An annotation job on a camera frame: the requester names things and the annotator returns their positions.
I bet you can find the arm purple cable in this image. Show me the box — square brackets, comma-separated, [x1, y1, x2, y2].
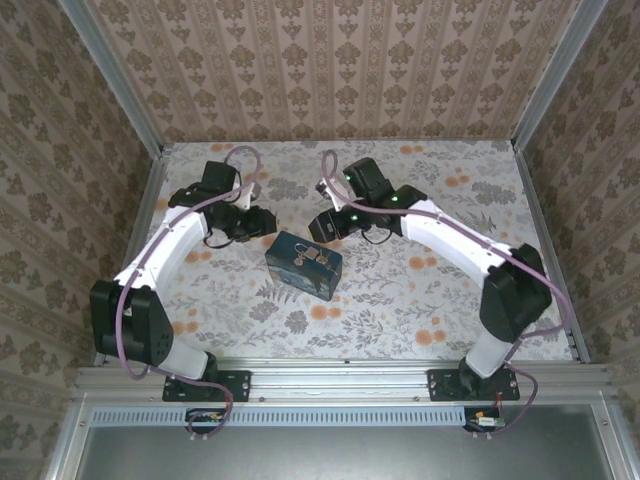
[115, 144, 263, 442]
[319, 149, 572, 437]

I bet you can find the grey metal panel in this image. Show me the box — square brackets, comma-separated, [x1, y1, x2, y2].
[74, 404, 619, 480]

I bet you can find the silver padlock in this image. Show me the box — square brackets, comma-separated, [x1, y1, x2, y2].
[294, 241, 320, 265]

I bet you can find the floral patterned table cover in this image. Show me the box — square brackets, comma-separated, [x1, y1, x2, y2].
[107, 140, 576, 362]

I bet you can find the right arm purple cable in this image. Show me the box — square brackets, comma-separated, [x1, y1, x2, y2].
[319, 149, 572, 437]

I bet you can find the aluminium frame post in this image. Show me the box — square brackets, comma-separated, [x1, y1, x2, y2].
[511, 0, 609, 152]
[57, 0, 169, 157]

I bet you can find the white slotted cable duct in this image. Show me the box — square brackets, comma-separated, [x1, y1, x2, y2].
[91, 405, 469, 428]

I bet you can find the small connector board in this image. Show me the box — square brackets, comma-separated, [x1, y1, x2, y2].
[186, 407, 227, 436]
[464, 408, 507, 433]

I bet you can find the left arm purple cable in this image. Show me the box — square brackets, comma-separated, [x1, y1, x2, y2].
[115, 144, 263, 442]

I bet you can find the aluminium frame bar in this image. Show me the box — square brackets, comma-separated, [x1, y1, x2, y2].
[43, 398, 97, 480]
[592, 393, 640, 480]

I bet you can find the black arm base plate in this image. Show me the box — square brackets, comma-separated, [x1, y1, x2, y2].
[161, 368, 252, 403]
[426, 366, 522, 403]

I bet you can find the aluminium table side rail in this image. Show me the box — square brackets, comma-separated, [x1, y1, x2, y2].
[511, 141, 594, 364]
[92, 143, 174, 366]

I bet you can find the dark blue painted tin box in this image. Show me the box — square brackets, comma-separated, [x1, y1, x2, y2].
[264, 230, 344, 303]

